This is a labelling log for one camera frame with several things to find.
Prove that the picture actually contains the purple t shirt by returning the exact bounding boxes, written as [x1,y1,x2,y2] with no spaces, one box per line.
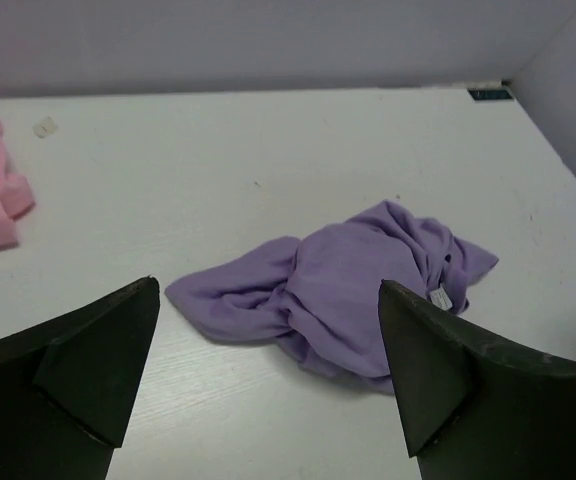
[165,201,498,394]

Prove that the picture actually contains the white tape scrap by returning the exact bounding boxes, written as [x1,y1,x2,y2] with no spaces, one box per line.
[33,117,59,139]

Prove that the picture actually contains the blue table corner sticker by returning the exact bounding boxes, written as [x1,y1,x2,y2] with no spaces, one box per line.
[468,88,514,102]

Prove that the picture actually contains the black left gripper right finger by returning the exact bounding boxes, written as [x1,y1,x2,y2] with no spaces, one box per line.
[378,280,576,480]

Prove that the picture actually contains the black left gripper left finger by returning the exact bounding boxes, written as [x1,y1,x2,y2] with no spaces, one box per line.
[0,277,160,479]

